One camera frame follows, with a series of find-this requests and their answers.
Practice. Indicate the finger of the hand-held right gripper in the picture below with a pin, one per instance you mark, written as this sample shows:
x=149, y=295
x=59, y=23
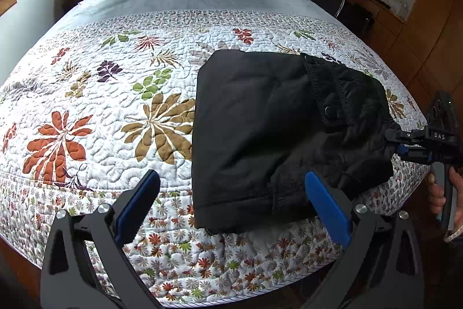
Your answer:
x=407, y=136
x=412, y=154

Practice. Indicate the black pants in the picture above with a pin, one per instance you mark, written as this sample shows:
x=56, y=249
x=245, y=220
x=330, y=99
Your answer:
x=253, y=131

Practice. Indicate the wooden wardrobe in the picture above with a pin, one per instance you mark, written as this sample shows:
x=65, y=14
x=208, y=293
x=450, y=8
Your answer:
x=441, y=23

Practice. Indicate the wooden desk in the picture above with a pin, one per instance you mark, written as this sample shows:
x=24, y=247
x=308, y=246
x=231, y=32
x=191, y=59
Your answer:
x=383, y=19

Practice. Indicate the light blue bed sheet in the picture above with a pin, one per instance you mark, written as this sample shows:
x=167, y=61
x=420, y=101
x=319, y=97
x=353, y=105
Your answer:
x=108, y=5

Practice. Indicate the floral quilt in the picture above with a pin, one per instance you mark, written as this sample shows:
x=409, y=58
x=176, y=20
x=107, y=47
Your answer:
x=108, y=95

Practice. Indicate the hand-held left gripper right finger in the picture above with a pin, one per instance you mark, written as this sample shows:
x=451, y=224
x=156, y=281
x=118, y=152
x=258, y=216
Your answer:
x=327, y=207

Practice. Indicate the person's right hand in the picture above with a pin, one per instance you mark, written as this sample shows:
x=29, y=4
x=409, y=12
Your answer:
x=434, y=193

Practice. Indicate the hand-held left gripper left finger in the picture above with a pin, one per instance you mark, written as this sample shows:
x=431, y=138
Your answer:
x=135, y=204

